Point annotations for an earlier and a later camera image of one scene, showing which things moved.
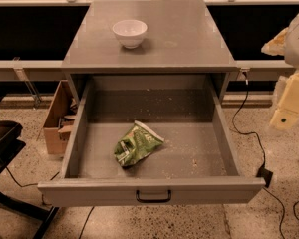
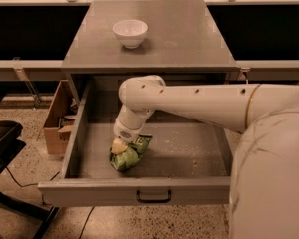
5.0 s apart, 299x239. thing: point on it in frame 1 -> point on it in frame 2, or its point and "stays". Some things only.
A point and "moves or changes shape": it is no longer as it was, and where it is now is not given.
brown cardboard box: [60, 119] stays
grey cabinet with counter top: [148, 44] stays
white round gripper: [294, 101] -> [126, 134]
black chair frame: [5, 142] stays
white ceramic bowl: [130, 32] stays
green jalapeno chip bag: [138, 143] moves or changes shape
